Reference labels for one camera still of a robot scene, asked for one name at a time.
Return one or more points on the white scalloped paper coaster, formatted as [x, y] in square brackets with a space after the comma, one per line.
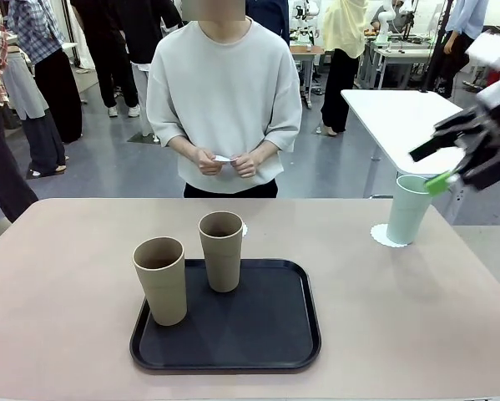
[221, 158]
[378, 234]

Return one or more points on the person in grey sweater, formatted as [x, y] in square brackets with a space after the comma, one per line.
[224, 83]

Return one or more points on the grey workbench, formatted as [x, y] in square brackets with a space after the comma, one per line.
[400, 52]

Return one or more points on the white table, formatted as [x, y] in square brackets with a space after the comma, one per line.
[400, 121]

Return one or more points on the bystander in light blue shirt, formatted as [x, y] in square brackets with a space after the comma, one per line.
[466, 16]

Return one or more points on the person's left forearm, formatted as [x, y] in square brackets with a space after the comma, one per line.
[268, 150]

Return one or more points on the pale green tall cup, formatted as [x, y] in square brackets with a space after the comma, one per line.
[404, 217]

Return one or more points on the person's right forearm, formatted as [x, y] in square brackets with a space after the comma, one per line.
[183, 146]

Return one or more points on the small white background robot arm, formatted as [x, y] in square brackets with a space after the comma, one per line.
[384, 21]

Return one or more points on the small brown table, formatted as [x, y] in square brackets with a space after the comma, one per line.
[306, 50]

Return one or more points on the bystander in grey skirt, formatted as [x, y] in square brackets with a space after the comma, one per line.
[24, 92]

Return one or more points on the person's left hand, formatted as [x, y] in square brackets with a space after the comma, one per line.
[245, 166]

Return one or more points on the person's right hand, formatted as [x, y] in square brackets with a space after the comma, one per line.
[207, 163]

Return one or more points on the bystander in dark navy top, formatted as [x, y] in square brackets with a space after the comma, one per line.
[270, 16]

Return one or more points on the black slanted pole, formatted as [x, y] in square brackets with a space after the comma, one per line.
[437, 46]

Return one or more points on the bystander in yellow top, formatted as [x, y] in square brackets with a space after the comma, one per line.
[345, 29]

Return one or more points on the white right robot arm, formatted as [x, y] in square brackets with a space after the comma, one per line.
[489, 48]

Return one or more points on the tan tall cup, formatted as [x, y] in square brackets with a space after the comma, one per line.
[166, 296]
[222, 267]

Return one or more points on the bystander in black with sneakers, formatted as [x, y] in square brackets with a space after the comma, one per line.
[107, 42]

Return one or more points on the bystander in black top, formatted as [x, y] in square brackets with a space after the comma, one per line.
[149, 25]

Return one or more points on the bystander in blue plaid shirt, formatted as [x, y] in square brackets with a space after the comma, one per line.
[41, 29]

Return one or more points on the black plastic tray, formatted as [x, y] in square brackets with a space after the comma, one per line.
[249, 330]

